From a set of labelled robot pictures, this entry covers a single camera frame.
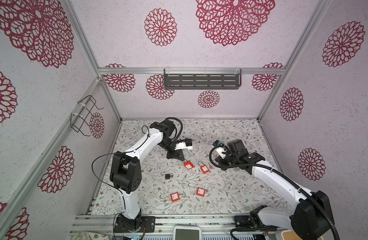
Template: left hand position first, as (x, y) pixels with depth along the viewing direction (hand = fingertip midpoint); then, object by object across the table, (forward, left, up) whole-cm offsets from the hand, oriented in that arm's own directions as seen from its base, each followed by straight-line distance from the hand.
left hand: (180, 159), depth 82 cm
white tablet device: (-33, -3, -9) cm, 34 cm away
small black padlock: (-4, +8, -13) cm, 16 cm away
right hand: (+2, -21, 0) cm, 21 cm away
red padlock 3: (-14, -11, -12) cm, 21 cm away
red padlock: (-3, -4, -1) cm, 5 cm away
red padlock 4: (-16, +3, -12) cm, 21 cm away
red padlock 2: (+1, -15, -12) cm, 19 cm away
